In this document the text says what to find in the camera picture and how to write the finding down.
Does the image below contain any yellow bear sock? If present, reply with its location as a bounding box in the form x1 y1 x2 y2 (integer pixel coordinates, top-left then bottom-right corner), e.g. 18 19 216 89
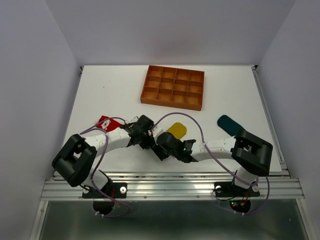
166 122 187 140

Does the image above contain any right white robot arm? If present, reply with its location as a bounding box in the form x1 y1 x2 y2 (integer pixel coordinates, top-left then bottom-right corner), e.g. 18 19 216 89
154 130 273 195

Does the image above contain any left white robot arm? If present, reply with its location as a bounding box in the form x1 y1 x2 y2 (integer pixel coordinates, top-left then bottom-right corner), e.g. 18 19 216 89
51 115 154 197

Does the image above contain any red sock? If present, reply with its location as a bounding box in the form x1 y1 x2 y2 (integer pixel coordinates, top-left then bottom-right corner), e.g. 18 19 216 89
96 115 123 132

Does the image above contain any orange compartment tray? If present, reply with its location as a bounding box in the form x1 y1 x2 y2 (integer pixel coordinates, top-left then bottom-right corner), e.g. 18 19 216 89
140 65 205 111

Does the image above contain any teal sock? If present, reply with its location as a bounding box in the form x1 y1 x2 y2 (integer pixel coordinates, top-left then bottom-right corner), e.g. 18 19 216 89
217 114 244 136

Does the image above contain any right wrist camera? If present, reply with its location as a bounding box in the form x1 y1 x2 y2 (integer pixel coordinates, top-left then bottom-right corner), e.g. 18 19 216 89
149 126 165 138

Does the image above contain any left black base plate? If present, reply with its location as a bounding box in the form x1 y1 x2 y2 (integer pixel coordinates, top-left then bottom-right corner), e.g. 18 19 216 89
82 182 128 199

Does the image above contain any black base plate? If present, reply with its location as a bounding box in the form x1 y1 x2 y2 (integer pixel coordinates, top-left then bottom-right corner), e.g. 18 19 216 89
213 181 260 198
82 182 128 199

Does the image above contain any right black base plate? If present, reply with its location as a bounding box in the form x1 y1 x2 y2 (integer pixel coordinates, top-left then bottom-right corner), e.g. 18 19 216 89
213 181 260 198

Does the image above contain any aluminium mounting rail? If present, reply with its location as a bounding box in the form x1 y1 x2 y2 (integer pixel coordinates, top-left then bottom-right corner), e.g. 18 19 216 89
40 171 305 201

